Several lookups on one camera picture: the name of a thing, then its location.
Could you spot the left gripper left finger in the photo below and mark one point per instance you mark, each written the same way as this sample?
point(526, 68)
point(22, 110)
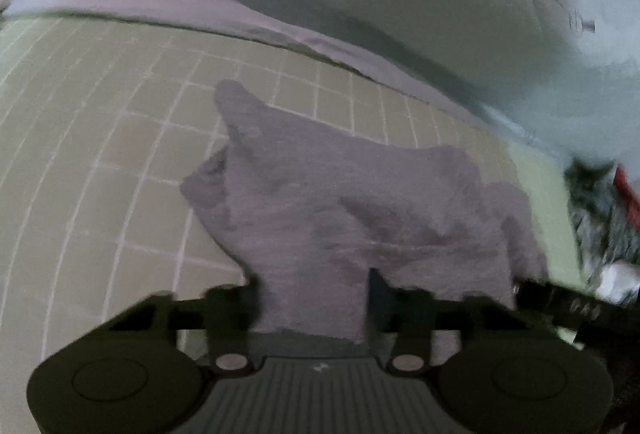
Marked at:
point(230, 312)

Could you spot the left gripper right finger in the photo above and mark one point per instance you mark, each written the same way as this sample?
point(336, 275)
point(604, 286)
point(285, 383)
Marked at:
point(401, 313)

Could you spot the grey zip hoodie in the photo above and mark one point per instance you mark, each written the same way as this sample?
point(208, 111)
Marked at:
point(309, 211)

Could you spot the white garment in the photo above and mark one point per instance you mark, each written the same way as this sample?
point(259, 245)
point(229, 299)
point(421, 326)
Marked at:
point(617, 283)

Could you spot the blue plaid shirt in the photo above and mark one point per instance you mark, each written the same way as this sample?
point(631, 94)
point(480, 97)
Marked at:
point(603, 233)

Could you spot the red knitted garment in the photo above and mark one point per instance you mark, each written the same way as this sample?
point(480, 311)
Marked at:
point(628, 198)

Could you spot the green grid-pattern mat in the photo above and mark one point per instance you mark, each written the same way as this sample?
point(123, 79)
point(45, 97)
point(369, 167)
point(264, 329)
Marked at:
point(100, 122)

